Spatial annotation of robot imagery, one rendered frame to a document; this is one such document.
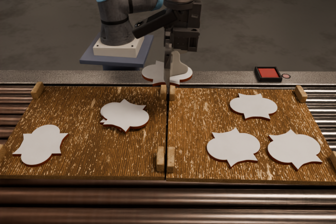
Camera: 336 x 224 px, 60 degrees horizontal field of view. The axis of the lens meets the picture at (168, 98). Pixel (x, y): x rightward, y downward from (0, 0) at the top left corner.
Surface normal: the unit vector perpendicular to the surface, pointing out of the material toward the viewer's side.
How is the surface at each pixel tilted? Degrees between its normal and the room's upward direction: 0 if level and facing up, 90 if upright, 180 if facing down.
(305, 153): 0
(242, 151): 0
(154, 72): 0
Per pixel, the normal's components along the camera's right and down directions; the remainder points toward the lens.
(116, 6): 0.26, 0.58
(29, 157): 0.00, -0.79
